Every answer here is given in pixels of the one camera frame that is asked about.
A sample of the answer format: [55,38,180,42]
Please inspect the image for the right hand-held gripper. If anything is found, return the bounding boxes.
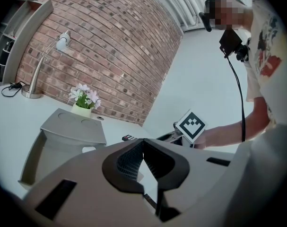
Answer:
[156,109,208,149]

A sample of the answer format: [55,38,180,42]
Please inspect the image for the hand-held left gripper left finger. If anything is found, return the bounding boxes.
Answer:
[24,138,162,227]

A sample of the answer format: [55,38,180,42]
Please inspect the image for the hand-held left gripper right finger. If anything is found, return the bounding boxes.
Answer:
[143,138,235,222]

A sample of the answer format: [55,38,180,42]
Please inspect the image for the black remote control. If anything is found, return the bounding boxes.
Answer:
[121,133,139,142]

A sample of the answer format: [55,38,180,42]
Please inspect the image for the grey storage box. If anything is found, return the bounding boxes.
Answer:
[17,107,108,190]

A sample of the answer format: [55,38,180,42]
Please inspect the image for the person's right forearm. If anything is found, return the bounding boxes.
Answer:
[194,96,270,150]

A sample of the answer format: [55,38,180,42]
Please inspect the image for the potted pink flowers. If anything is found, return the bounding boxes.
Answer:
[67,83,102,119]

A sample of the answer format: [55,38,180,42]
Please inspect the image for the silver desk lamp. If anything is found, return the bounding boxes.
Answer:
[21,30,70,99]

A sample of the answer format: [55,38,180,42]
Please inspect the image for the person's white printed T-shirt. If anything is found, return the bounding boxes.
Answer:
[244,0,287,130]

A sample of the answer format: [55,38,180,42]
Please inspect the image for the white ceiling pipes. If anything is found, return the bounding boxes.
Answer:
[174,0,219,32]

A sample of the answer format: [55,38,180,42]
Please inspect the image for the person's head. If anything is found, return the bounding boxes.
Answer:
[203,0,252,32]

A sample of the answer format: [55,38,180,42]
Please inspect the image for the black bottle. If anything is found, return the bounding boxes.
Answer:
[0,40,14,82]

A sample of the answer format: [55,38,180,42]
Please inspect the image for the grey wooden shelf unit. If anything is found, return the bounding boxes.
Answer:
[0,0,54,85]

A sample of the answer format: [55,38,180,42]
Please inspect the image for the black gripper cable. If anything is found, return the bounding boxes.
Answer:
[225,54,247,143]

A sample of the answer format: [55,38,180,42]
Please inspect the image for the black body-worn camera rig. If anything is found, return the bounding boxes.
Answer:
[199,12,250,62]

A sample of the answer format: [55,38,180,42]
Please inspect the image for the black power adapter cable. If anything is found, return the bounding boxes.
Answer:
[0,80,27,98]

